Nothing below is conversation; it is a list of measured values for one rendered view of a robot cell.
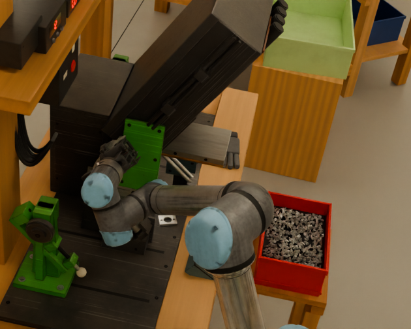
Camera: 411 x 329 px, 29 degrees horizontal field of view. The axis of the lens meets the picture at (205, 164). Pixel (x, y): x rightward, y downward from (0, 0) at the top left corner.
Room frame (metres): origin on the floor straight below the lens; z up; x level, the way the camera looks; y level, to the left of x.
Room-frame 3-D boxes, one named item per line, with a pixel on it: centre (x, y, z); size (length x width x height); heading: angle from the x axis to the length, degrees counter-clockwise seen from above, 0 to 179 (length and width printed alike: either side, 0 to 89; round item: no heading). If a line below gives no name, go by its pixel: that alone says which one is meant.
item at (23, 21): (1.57, 0.48, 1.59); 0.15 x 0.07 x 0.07; 176
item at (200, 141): (1.92, 0.14, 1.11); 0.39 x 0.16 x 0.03; 86
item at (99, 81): (1.97, 0.37, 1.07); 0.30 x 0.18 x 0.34; 176
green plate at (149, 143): (1.77, 0.18, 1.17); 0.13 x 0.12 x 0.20; 176
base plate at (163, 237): (1.85, 0.24, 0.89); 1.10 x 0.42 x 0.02; 176
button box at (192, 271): (1.64, -0.04, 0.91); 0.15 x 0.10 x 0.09; 176
